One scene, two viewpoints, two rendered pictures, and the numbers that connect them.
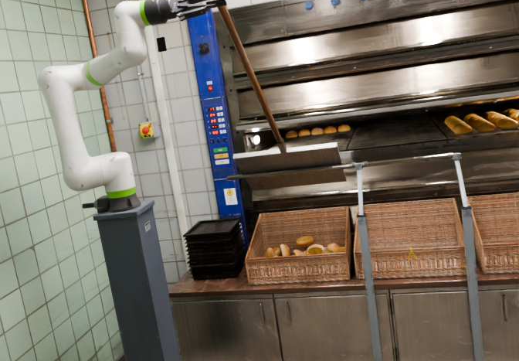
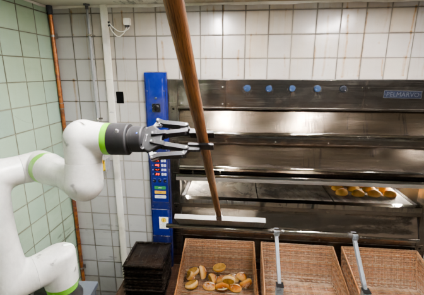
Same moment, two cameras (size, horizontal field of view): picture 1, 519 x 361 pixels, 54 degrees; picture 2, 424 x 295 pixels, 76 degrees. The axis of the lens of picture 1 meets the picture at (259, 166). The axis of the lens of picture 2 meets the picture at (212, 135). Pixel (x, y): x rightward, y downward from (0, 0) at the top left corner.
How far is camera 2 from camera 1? 1.26 m
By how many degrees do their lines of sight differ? 10
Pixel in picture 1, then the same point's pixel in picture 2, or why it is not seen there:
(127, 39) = (78, 175)
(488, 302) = not seen: outside the picture
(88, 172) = (21, 287)
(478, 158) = (354, 219)
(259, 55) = not seen: hidden behind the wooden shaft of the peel
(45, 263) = not seen: outside the picture
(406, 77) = (313, 155)
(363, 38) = (286, 120)
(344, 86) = (264, 154)
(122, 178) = (64, 279)
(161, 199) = (106, 216)
